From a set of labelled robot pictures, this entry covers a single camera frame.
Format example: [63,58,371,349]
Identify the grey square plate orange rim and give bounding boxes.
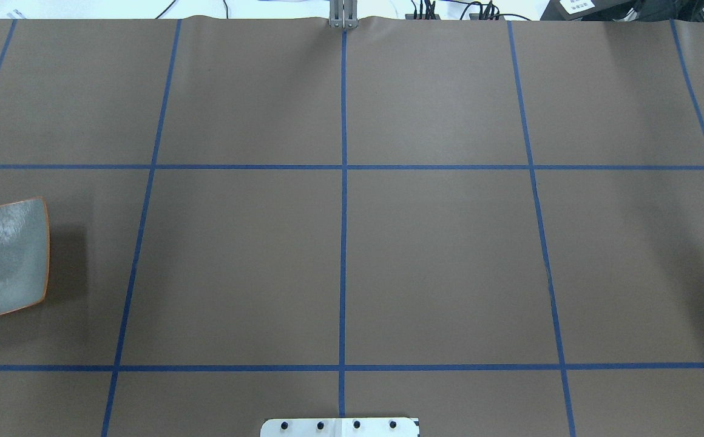
[0,197,50,316]

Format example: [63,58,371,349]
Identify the brown table mat blue grid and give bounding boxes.
[0,16,704,436]

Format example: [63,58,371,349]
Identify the black box with label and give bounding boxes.
[539,1,645,22]

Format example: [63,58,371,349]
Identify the aluminium frame post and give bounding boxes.
[328,0,359,30]

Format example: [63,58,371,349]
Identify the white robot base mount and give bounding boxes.
[260,417,421,436]

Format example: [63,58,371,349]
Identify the black cables at table edge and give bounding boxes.
[405,0,532,22]

